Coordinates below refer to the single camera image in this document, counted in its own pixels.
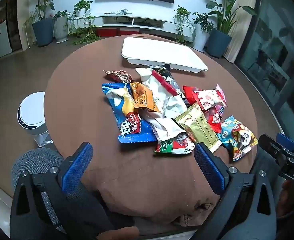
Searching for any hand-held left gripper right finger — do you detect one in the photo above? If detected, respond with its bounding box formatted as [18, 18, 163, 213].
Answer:
[194, 142, 277, 240]

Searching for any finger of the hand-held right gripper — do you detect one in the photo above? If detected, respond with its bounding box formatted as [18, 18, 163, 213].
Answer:
[276, 133, 294, 155]
[259, 134, 291, 165]

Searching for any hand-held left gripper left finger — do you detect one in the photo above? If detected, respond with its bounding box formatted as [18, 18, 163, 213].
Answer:
[10, 142, 118, 240]

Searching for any blue cartoon snack packet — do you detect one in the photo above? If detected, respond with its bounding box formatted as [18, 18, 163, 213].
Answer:
[216, 116, 259, 162]

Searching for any blue roll cake packet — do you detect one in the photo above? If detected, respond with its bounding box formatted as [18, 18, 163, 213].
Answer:
[102, 82, 158, 144]

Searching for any large red snack packet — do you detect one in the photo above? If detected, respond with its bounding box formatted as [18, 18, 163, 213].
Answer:
[181, 85, 224, 133]

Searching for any orange snack packet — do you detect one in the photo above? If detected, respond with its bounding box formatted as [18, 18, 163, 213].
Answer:
[130, 82, 161, 113]

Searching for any red white star-patterned packet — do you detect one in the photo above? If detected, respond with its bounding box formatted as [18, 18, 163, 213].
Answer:
[104, 69, 133, 83]

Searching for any white foam tray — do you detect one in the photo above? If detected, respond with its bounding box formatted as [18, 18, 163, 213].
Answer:
[121, 37, 209, 73]

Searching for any red green white snack packet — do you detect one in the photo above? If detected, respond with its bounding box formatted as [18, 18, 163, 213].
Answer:
[154, 132, 196, 156]

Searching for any gold snack packet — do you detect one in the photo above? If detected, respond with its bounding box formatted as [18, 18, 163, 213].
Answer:
[175, 103, 223, 153]

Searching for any grey textured fabric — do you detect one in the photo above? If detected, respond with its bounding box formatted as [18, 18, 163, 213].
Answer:
[11, 147, 65, 232]

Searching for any pink snack packet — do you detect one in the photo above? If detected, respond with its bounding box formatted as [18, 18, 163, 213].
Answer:
[194, 83, 228, 111]

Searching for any white cylindrical appliance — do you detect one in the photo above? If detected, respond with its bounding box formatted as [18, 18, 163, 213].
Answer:
[17, 91, 54, 147]

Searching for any glass sliding door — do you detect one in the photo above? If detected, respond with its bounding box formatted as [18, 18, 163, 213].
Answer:
[234, 0, 294, 132]

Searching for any long white snack packet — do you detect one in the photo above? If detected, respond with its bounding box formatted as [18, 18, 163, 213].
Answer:
[135, 67, 188, 118]

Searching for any black and red snack packet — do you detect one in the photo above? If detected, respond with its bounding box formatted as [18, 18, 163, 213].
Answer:
[150, 64, 185, 98]

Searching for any beige curtain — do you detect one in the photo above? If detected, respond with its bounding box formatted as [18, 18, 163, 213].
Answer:
[223, 0, 260, 64]

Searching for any dark blue plant pot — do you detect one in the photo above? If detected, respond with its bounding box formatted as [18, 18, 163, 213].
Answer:
[206, 28, 233, 58]

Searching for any red storage box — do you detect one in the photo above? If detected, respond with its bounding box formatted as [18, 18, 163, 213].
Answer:
[119, 28, 140, 36]
[96, 28, 118, 37]

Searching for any white ribbed plant pot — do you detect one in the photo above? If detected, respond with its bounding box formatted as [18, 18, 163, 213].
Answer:
[53, 15, 69, 43]

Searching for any blue-grey plant pot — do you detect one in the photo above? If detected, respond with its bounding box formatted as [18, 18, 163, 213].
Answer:
[32, 17, 55, 47]

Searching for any small bushy plant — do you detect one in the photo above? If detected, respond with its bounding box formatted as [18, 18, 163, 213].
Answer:
[192, 12, 214, 32]

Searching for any large broad-leaf plant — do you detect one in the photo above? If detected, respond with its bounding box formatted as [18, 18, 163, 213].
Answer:
[197, 0, 257, 34]

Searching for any trailing plant on cabinet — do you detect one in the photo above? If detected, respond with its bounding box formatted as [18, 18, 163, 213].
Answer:
[174, 5, 195, 43]

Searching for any small leafy plant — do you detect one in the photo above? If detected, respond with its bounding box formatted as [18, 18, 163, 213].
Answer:
[53, 10, 71, 18]

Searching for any trailing pothos plant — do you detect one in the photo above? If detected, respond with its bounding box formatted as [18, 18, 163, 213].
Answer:
[68, 0, 100, 45]

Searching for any white television cabinet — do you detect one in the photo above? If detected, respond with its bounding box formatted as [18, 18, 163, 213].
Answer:
[90, 13, 195, 42]

